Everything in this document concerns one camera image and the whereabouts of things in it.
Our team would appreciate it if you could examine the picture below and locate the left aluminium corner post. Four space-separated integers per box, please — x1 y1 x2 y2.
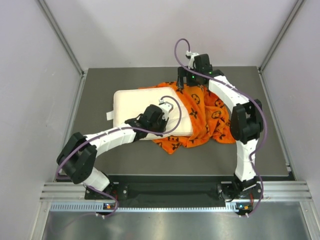
35 0 84 76

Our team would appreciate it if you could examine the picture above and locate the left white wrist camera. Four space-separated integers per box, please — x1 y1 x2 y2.
158 99 174 121

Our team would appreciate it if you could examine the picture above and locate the aluminium frame rail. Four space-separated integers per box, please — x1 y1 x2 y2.
40 181 312 202

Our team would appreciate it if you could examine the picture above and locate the white pillow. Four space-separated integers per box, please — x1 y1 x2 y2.
106 87 193 137

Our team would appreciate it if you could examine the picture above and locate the orange patterned pillowcase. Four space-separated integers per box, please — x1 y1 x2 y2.
153 81 236 155

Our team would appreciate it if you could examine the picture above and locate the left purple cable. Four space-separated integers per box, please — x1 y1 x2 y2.
54 96 182 216

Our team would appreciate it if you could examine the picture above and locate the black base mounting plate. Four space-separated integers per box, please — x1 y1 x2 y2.
85 180 262 207

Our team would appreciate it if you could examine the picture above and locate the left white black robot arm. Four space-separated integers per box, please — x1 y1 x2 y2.
56 102 174 199

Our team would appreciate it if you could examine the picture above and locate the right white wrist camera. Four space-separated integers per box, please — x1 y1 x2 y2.
185 50 199 70

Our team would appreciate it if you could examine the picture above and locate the right aluminium corner post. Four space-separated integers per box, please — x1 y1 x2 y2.
258 0 306 75

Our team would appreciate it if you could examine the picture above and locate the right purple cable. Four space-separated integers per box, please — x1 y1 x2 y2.
173 38 268 216

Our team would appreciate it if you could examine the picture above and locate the grey slotted cable duct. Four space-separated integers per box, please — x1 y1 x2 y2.
50 202 249 213

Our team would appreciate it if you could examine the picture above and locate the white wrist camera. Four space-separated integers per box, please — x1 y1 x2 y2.
185 50 199 70
158 99 174 121

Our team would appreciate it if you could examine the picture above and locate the aluminium corner post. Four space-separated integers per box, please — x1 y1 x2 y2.
258 0 306 75
35 0 84 76

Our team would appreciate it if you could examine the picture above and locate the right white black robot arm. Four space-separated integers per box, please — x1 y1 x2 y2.
177 50 264 202

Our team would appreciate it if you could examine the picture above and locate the purple cable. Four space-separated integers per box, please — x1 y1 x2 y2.
173 38 268 216
54 96 182 216

